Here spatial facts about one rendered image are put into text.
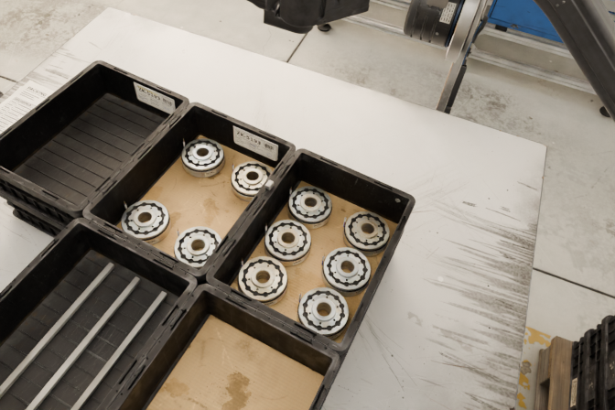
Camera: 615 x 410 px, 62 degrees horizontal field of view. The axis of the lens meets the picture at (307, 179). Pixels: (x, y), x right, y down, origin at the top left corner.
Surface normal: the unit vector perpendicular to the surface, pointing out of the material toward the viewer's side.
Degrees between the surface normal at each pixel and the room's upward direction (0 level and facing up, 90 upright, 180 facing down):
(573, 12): 87
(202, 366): 0
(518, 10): 90
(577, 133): 0
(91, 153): 0
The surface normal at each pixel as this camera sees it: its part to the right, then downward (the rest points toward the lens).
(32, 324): 0.07, -0.62
